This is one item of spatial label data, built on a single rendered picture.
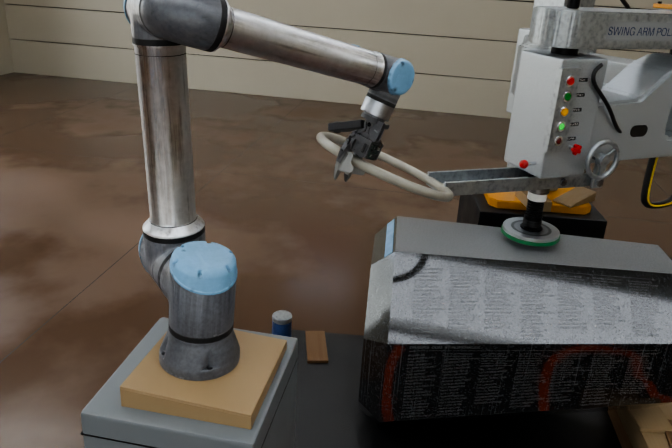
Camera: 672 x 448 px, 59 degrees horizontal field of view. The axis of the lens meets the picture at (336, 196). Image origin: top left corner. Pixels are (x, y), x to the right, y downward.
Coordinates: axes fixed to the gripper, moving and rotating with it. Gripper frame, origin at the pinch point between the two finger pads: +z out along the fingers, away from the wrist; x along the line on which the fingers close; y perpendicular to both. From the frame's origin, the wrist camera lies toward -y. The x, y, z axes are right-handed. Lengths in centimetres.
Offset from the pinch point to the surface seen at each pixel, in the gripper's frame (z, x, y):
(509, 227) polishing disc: -1, 80, 30
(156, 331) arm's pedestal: 55, -39, -8
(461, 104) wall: -53, 609, -246
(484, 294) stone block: 22, 58, 39
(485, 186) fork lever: -13, 52, 24
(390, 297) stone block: 37, 41, 15
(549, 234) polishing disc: -5, 84, 44
